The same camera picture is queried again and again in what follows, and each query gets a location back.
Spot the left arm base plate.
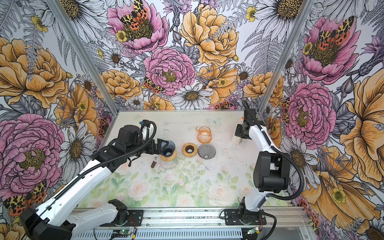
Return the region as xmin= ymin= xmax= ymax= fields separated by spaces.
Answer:
xmin=119 ymin=210 xmax=144 ymax=227

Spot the grey ribbed dripper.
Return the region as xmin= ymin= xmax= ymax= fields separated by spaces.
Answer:
xmin=198 ymin=144 xmax=217 ymax=160

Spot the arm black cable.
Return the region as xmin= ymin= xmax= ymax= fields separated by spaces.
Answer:
xmin=241 ymin=99 xmax=305 ymax=201
xmin=26 ymin=119 xmax=157 ymax=229

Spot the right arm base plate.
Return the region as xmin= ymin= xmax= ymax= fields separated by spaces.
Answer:
xmin=223 ymin=209 xmax=267 ymax=226

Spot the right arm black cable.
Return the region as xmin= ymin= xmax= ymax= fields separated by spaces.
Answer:
xmin=241 ymin=99 xmax=305 ymax=201

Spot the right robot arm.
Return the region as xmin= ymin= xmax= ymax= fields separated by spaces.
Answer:
xmin=235 ymin=109 xmax=291 ymax=225

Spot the aluminium front rail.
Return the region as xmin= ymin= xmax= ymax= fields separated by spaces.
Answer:
xmin=69 ymin=207 xmax=310 ymax=235

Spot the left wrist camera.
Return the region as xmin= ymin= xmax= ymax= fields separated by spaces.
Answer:
xmin=140 ymin=120 xmax=154 ymax=142

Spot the green circuit board right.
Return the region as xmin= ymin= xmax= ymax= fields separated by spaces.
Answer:
xmin=247 ymin=227 xmax=260 ymax=235

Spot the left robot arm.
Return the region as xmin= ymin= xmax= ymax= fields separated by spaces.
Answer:
xmin=20 ymin=120 xmax=170 ymax=240

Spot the clear glass carafe brown handle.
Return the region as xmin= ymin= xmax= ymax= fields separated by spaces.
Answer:
xmin=151 ymin=157 xmax=178 ymax=170

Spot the orange glass pitcher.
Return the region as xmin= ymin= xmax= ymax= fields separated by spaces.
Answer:
xmin=196 ymin=126 xmax=213 ymax=144

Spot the green circuit board left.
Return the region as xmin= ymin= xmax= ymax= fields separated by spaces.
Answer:
xmin=111 ymin=230 xmax=134 ymax=238

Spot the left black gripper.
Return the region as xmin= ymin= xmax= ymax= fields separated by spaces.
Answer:
xmin=127 ymin=138 xmax=169 ymax=157

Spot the coffee filter pack orange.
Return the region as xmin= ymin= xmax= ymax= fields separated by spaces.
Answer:
xmin=231 ymin=117 xmax=244 ymax=146

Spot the green circuit board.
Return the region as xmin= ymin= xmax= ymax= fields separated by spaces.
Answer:
xmin=111 ymin=230 xmax=134 ymax=238
xmin=247 ymin=227 xmax=260 ymax=235

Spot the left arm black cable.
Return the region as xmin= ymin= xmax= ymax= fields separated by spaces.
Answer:
xmin=26 ymin=119 xmax=157 ymax=229

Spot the blue ribbed dripper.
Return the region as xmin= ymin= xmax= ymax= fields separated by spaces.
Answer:
xmin=167 ymin=140 xmax=176 ymax=151

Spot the wooden ring holder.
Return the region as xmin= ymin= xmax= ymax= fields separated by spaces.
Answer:
xmin=182 ymin=143 xmax=198 ymax=158
xmin=160 ymin=149 xmax=177 ymax=162

